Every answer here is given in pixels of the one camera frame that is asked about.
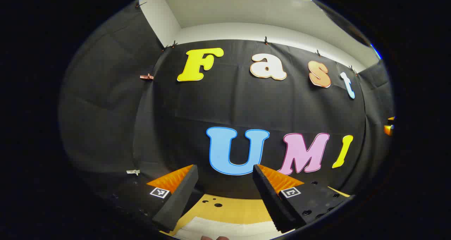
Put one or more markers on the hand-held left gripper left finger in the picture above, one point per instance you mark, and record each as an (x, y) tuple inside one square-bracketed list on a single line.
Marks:
[(179, 201)]

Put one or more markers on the black backdrop cloth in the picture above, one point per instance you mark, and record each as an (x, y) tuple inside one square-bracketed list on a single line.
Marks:
[(225, 106)]

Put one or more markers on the white jeans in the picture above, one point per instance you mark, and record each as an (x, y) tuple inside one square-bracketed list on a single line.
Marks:
[(232, 229)]

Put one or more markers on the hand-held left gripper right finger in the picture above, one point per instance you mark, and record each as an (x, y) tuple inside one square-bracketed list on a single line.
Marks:
[(269, 201)]

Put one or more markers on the copper cloth clip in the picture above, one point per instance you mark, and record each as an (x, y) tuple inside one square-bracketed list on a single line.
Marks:
[(146, 77)]

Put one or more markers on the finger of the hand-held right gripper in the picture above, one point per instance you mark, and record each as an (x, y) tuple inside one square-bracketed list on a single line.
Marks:
[(388, 129)]

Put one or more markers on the white cloth clip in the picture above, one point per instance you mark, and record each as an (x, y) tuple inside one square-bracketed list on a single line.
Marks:
[(133, 172)]

